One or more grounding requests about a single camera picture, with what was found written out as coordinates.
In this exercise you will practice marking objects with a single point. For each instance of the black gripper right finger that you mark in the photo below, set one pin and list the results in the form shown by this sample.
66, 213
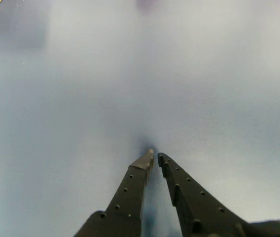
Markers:
194, 207

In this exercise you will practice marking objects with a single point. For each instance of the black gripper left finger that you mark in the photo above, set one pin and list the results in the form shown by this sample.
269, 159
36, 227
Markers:
127, 197

